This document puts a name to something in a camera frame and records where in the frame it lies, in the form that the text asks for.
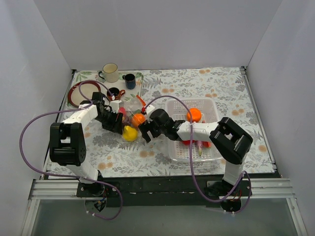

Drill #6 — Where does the clear zip top bag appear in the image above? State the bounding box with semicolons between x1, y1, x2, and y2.
122;95;146;129

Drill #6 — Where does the white plastic basket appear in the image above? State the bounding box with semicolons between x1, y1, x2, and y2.
165;97;222;161

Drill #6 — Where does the fake red apple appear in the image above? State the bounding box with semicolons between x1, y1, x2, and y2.
181;140;190;146

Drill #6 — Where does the fake orange half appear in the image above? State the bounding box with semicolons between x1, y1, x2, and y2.
186;108;202;122

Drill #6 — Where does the fake purple eggplant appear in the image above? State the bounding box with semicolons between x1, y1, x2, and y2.
196;141;203;156

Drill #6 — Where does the fake watermelon slice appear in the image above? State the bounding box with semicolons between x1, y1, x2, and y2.
202;141;211;148

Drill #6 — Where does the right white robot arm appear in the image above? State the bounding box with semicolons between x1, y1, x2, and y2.
139;106;253;196

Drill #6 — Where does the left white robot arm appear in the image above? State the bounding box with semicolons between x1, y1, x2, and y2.
49;92;123;197

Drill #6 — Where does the fake whole orange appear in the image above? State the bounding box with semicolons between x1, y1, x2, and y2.
131;113;146;127

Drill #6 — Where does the fake yellow lemon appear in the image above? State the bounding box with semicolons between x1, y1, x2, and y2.
123;125;138;142

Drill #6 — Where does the floral table mat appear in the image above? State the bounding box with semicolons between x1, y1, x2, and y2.
50;67;275;178

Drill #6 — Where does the orange patterned cup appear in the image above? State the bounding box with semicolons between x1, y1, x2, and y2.
107;87;126;101

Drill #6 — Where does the floral serving tray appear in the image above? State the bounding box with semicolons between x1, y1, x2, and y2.
65;70;144;110

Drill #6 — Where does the red rimmed plate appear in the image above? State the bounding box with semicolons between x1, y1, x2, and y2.
67;82;101;107

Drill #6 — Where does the dark blue cup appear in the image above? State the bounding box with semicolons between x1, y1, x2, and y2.
122;73;136;89

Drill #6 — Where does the cream enamel mug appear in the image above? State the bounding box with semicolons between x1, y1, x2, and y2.
98;63;119;83

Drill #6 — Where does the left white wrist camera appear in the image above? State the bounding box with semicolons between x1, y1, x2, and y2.
109;100;124;113

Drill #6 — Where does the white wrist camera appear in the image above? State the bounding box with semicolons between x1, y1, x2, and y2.
145;105;156;119
109;100;124;113

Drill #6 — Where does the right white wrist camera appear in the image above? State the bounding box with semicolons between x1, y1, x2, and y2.
145;105;156;119

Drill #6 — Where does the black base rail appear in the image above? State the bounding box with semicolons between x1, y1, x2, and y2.
76;172;280;208

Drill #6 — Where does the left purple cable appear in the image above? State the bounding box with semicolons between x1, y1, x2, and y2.
19;80;123;220

